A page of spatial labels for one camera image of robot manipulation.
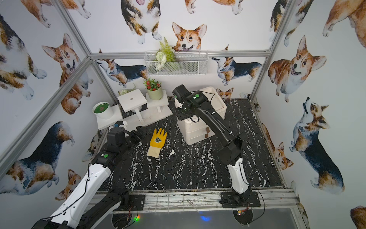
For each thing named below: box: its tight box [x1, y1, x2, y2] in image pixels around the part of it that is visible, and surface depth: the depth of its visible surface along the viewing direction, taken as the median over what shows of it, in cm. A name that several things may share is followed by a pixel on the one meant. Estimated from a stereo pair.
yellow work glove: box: [147, 127, 168, 159], surface depth 97 cm
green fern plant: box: [154, 36, 176, 72], surface depth 84 cm
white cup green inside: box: [91, 101, 113, 121], surface depth 89 cm
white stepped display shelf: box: [95, 88, 173, 131], surface depth 96 cm
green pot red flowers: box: [142, 77, 163, 101], surface depth 97 cm
